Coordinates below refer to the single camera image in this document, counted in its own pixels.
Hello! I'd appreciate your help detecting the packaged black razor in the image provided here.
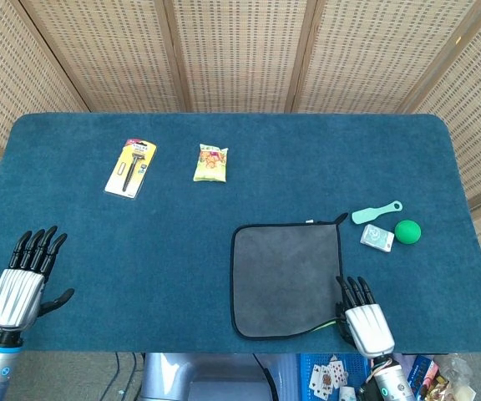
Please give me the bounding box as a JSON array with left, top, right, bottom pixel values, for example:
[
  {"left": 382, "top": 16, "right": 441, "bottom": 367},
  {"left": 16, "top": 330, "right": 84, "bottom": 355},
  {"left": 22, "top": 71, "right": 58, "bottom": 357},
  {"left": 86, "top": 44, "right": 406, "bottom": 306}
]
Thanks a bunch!
[{"left": 104, "top": 139, "right": 158, "bottom": 200}]

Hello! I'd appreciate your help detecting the yellow snack packet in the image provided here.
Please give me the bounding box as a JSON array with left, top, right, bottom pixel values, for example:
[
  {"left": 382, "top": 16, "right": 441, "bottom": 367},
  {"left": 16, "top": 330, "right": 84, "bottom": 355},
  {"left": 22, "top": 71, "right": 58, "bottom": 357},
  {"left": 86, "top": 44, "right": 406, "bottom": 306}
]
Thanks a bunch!
[{"left": 192, "top": 143, "right": 230, "bottom": 184}]

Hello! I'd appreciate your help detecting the blue plastic basket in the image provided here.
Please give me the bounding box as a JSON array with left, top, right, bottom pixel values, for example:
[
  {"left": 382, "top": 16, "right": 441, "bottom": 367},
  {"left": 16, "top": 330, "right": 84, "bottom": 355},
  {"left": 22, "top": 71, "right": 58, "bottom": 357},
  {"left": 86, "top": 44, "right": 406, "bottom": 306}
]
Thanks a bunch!
[{"left": 299, "top": 353, "right": 370, "bottom": 401}]

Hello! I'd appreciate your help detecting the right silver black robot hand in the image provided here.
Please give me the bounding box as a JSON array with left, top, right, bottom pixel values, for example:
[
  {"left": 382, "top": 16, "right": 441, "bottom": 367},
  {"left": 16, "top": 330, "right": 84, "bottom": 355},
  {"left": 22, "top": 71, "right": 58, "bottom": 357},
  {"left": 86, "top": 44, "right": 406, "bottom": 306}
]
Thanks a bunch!
[{"left": 334, "top": 276, "right": 396, "bottom": 359}]

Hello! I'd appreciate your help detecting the silver robot torso base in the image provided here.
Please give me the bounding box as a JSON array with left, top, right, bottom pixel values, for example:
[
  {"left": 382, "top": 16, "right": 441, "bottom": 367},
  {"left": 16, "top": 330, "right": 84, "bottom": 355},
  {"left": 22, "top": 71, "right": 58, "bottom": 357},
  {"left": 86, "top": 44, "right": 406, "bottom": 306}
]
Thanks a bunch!
[{"left": 139, "top": 353, "right": 300, "bottom": 401}]

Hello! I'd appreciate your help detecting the blue table mat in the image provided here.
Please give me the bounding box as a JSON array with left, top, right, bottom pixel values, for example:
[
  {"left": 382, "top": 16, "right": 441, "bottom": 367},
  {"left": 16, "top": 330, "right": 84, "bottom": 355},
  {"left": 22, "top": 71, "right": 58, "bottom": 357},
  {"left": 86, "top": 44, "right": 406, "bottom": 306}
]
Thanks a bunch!
[{"left": 0, "top": 112, "right": 481, "bottom": 354}]

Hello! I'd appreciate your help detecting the grey green microfibre cloth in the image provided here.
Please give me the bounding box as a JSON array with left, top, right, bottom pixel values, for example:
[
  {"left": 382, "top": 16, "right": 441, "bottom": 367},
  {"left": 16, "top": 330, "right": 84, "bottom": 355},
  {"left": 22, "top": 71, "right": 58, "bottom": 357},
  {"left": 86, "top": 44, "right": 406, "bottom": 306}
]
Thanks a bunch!
[{"left": 230, "top": 212, "right": 350, "bottom": 342}]

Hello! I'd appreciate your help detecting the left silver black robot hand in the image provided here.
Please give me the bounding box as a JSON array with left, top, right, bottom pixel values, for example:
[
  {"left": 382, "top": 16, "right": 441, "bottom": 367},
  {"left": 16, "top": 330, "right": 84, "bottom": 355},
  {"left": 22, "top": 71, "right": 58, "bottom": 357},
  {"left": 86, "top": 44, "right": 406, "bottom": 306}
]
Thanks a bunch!
[{"left": 0, "top": 226, "right": 75, "bottom": 332}]

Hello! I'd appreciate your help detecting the loose playing cards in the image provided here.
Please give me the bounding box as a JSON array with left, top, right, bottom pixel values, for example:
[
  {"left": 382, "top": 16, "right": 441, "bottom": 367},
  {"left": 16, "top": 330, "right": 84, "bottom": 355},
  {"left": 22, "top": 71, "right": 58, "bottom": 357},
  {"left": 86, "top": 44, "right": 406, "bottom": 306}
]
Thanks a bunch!
[{"left": 308, "top": 354, "right": 349, "bottom": 399}]

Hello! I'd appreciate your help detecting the playing card deck box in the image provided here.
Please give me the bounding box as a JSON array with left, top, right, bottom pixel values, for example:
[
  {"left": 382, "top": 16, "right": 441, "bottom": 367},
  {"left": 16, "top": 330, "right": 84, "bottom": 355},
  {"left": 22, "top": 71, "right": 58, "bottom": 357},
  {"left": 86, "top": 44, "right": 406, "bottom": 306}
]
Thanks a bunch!
[{"left": 360, "top": 223, "right": 395, "bottom": 252}]

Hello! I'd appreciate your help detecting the green ball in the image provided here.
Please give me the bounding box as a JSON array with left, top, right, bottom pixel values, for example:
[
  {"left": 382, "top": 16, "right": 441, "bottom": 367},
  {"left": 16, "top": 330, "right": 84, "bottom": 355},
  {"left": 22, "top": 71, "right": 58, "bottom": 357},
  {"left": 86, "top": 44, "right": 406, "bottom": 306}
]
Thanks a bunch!
[{"left": 394, "top": 219, "right": 423, "bottom": 244}]

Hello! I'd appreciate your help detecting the woven folding screen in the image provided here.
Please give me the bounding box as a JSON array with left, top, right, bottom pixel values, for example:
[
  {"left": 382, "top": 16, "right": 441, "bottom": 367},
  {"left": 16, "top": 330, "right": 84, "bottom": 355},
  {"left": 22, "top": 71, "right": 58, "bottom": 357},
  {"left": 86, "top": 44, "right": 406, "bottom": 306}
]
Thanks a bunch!
[{"left": 0, "top": 0, "right": 481, "bottom": 312}]

